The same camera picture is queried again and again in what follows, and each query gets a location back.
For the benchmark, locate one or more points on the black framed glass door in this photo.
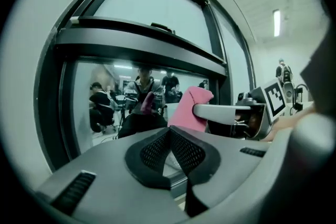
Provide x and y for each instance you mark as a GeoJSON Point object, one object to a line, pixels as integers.
{"type": "Point", "coordinates": [131, 42]}

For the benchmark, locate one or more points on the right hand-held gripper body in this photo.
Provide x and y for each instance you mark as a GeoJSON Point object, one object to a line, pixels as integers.
{"type": "Point", "coordinates": [274, 99]}

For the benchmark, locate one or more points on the person's dark shirt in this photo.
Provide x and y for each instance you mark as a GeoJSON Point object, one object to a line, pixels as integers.
{"type": "Point", "coordinates": [323, 73]}

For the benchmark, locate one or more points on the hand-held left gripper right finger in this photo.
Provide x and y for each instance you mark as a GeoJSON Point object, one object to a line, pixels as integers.
{"type": "Point", "coordinates": [231, 162]}

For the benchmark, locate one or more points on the person's right forearm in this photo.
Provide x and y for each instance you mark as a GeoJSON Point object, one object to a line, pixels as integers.
{"type": "Point", "coordinates": [288, 123]}

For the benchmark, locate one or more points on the ceiling light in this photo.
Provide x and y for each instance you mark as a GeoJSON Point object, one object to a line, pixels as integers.
{"type": "Point", "coordinates": [277, 23]}

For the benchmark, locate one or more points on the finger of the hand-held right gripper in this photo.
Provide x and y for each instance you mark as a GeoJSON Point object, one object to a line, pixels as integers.
{"type": "Point", "coordinates": [215, 112]}

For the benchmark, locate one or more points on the pink cloth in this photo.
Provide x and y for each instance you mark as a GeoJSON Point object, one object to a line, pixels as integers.
{"type": "Point", "coordinates": [186, 107]}

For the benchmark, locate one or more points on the tall frosted glass panel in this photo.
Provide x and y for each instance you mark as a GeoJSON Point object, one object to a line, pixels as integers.
{"type": "Point", "coordinates": [233, 60]}

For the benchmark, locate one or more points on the frosted glass pane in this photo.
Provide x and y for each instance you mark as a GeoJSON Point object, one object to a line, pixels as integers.
{"type": "Point", "coordinates": [157, 2]}

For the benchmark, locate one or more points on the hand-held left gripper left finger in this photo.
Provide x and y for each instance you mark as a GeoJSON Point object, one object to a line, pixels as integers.
{"type": "Point", "coordinates": [110, 178]}

